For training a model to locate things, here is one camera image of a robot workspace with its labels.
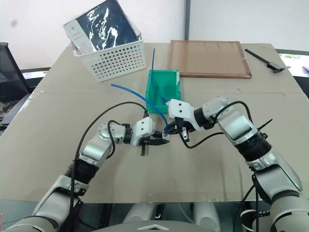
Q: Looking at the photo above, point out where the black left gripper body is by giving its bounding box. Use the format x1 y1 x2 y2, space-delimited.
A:
139 135 157 157

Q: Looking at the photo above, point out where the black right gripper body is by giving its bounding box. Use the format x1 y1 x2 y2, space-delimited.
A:
173 117 194 142

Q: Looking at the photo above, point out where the blue cable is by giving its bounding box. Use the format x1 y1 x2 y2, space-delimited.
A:
111 83 169 134
150 48 169 105

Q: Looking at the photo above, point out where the green plastic bin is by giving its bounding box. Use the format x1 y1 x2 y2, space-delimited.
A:
145 69 182 115

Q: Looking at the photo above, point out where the white rounded leg shell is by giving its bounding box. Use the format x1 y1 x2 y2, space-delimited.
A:
123 203 155 227
192 203 222 232

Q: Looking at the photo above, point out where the wooden framed board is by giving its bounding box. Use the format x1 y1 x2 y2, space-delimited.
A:
167 39 253 80

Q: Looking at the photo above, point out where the grey robot torso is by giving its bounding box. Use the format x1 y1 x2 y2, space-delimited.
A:
79 218 242 232

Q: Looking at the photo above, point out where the white perforated plastic basket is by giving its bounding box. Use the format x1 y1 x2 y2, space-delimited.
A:
63 38 148 83

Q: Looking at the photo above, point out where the black caliper tool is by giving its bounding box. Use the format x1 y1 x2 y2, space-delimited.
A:
244 48 286 74

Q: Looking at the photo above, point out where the dark blue white box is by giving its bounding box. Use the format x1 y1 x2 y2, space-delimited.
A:
63 0 142 53

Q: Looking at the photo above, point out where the black mesh office chair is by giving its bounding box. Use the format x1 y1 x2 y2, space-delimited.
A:
0 42 31 104

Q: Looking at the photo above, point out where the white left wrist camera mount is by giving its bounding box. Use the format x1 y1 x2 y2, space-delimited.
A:
131 117 155 147

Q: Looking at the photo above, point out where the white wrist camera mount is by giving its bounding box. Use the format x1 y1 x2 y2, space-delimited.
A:
168 98 209 132
131 117 155 147

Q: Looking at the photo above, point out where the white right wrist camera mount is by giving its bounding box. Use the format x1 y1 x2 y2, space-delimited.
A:
168 98 209 132

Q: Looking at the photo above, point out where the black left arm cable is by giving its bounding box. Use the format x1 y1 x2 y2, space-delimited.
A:
70 101 149 219

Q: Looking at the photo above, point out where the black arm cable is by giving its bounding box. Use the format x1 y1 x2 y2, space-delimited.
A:
179 101 261 232
70 101 149 219

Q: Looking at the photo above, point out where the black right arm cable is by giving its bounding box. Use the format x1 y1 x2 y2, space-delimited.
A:
179 101 261 232

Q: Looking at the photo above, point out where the black cable tie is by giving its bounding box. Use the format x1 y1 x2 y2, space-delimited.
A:
257 118 274 133

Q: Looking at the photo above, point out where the dark window frame post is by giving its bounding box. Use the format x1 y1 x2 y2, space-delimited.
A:
183 0 191 41

